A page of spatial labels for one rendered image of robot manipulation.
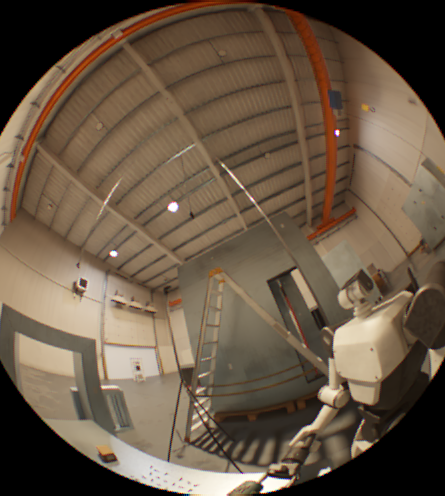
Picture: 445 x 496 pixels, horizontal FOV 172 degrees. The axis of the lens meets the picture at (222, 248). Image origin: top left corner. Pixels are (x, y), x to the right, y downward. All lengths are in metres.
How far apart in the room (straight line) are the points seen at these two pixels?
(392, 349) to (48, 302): 10.22
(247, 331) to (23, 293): 10.02
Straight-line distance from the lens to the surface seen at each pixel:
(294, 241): 2.64
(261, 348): 2.32
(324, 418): 0.77
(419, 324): 0.37
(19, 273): 10.35
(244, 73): 7.52
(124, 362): 11.34
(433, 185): 6.22
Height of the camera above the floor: 1.35
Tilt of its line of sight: 37 degrees up
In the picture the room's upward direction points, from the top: 20 degrees counter-clockwise
